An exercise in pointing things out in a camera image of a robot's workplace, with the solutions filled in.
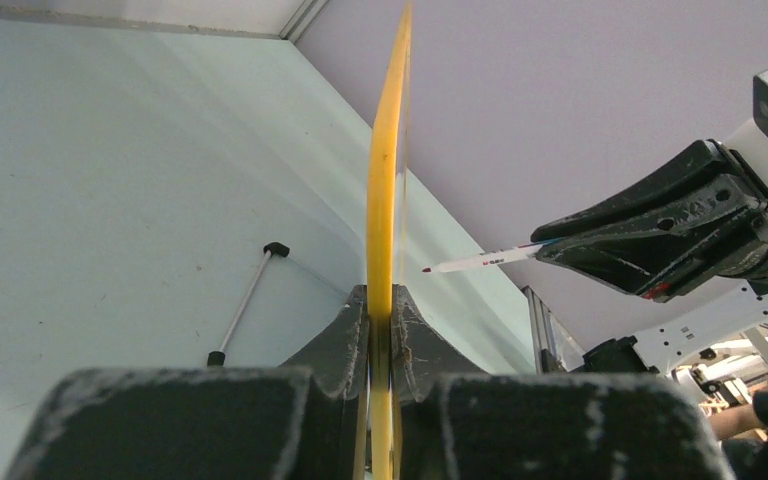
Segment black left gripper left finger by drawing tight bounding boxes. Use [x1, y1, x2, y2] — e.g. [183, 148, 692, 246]
[6, 285, 368, 479]

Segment person forearm in background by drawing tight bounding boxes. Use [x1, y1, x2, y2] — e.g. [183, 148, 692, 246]
[708, 404, 765, 440]

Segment black whiteboard foot right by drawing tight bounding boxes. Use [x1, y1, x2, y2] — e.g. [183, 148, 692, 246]
[206, 350, 226, 367]

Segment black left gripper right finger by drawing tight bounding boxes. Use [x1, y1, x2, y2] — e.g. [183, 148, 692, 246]
[392, 286, 734, 479]

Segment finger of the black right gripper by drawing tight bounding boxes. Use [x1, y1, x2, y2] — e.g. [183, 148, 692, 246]
[530, 139, 755, 242]
[536, 175, 766, 304]

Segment white marker pen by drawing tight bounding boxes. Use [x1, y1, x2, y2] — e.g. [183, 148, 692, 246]
[422, 242, 548, 273]

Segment yellow framed whiteboard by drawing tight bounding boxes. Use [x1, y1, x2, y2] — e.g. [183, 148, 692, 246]
[365, 1, 413, 479]

